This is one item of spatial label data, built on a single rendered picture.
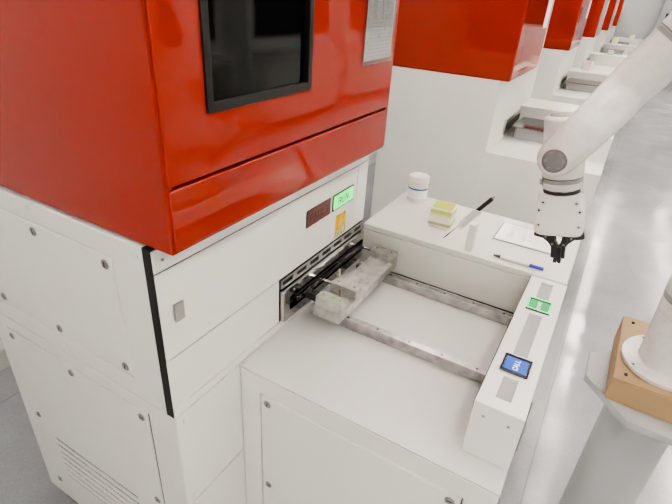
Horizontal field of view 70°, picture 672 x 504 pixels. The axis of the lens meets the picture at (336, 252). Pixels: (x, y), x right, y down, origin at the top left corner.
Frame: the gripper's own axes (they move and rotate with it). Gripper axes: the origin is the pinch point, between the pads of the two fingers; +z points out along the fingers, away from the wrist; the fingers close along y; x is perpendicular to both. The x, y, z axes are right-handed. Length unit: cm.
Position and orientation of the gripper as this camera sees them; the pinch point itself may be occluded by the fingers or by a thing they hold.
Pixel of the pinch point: (557, 252)
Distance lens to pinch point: 123.7
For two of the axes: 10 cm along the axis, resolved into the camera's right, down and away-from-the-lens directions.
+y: 8.5, 1.0, -5.1
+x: 5.1, -3.9, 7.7
